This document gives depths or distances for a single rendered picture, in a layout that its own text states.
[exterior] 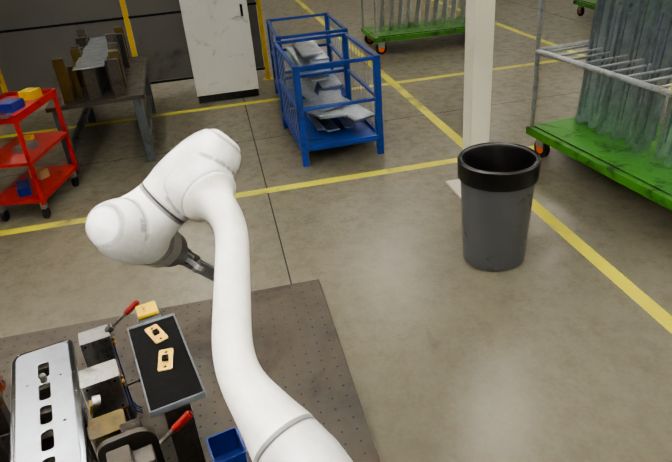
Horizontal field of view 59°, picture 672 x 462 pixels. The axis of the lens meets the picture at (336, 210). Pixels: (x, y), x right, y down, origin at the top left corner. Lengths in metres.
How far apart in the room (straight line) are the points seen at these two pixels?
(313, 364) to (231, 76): 6.02
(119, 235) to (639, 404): 2.70
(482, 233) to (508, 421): 1.28
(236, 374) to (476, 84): 3.97
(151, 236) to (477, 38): 3.76
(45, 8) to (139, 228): 7.83
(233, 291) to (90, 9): 7.89
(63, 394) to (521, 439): 1.95
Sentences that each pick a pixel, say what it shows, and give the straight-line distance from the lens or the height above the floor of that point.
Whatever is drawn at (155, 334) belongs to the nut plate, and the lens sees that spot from 1.79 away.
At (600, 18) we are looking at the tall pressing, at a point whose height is 1.20.
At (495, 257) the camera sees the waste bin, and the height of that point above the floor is 0.12.
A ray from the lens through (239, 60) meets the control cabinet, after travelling 7.88.
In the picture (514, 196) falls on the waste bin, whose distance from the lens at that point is 3.71.
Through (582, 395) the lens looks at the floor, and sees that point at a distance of 3.23.
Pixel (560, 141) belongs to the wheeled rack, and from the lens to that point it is 5.34.
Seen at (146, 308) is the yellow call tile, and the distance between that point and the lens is 1.91.
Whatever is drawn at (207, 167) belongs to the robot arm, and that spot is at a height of 1.83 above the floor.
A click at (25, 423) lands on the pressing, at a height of 1.00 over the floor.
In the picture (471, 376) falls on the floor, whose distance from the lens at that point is 3.23.
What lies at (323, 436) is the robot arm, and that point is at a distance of 0.82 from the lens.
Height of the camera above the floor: 2.21
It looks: 28 degrees down
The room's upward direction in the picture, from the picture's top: 5 degrees counter-clockwise
